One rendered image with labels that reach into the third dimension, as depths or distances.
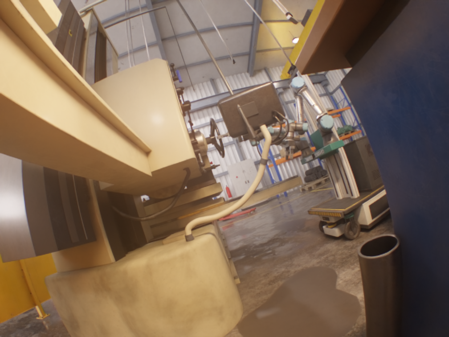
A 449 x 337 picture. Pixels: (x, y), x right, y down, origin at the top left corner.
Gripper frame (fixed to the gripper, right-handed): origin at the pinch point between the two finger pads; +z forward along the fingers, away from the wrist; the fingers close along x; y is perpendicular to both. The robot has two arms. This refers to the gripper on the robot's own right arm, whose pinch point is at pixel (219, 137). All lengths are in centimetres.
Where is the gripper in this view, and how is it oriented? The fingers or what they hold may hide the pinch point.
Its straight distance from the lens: 157.1
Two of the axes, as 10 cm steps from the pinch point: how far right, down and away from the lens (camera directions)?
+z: -9.4, 3.1, -1.1
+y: -2.9, -9.4, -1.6
